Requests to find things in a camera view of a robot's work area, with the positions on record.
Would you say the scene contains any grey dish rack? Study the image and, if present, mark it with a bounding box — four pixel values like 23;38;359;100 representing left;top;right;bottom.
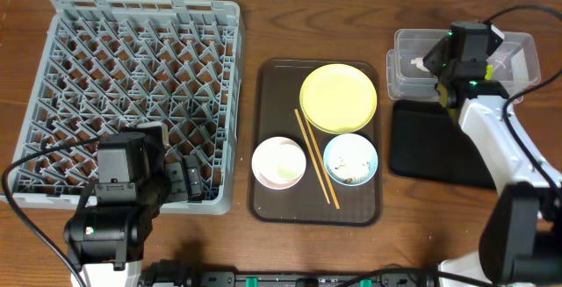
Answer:
9;0;246;215

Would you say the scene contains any yellow plate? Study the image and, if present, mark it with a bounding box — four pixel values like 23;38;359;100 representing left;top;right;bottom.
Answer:
299;63;378;134

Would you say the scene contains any green snack wrapper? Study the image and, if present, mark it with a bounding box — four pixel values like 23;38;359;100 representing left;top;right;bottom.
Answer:
410;57;494;80

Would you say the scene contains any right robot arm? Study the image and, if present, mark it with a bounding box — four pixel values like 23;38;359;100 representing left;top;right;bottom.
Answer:
423;22;561;286

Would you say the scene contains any pink bowl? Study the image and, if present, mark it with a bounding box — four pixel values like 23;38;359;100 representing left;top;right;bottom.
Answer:
251;137;306;190

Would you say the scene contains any black waste tray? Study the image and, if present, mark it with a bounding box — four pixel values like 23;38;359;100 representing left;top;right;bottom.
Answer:
389;100;495;190

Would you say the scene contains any right wooden chopstick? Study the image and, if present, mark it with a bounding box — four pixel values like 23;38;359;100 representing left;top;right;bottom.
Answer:
305;117;341;210

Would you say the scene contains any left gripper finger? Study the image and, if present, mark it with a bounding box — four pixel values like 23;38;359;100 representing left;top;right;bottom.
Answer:
183;155;203;199
166;162;188;203

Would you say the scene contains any wooden chopstick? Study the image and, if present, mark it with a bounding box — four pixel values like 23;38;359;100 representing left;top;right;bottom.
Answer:
305;117;341;210
293;109;331;204

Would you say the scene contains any brown serving tray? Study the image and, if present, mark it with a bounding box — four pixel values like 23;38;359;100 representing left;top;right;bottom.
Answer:
249;59;382;226

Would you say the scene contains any clear plastic bin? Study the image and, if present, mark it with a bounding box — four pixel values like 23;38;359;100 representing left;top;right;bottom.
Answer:
386;29;541;102

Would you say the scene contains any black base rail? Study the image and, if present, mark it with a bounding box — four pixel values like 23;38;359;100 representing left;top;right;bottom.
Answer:
137;260;439;287

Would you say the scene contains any left wooden chopstick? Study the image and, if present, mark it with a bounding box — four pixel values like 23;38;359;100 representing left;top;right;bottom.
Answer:
293;109;331;204

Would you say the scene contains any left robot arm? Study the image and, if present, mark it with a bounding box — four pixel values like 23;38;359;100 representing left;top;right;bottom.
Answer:
64;121;203;286

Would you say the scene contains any light blue bowl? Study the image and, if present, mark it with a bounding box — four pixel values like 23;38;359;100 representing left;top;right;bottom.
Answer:
322;133;378;187

